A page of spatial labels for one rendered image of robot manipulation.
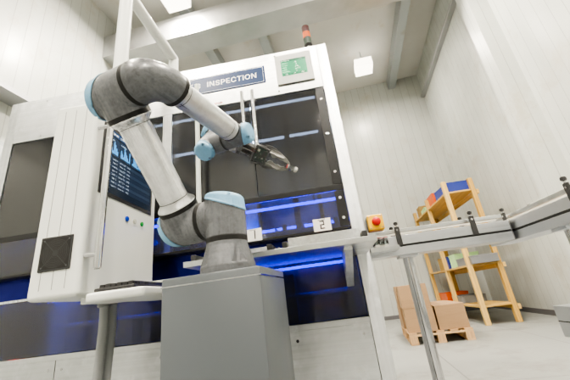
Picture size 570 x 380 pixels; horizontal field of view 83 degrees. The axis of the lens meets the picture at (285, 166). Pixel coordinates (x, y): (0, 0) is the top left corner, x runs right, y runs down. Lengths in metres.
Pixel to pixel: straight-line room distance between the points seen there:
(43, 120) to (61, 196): 1.19
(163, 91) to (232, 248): 0.44
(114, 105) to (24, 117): 1.77
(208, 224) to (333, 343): 0.87
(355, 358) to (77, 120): 1.49
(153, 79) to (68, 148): 0.71
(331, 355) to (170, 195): 0.98
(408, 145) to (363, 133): 1.27
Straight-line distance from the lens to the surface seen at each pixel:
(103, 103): 0.96
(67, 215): 1.40
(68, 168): 1.47
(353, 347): 1.58
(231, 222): 0.91
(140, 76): 0.89
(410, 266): 1.76
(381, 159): 9.37
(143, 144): 0.96
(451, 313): 4.95
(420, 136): 9.75
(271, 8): 6.32
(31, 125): 2.61
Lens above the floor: 0.71
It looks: 22 degrees up
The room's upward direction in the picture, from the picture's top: 7 degrees counter-clockwise
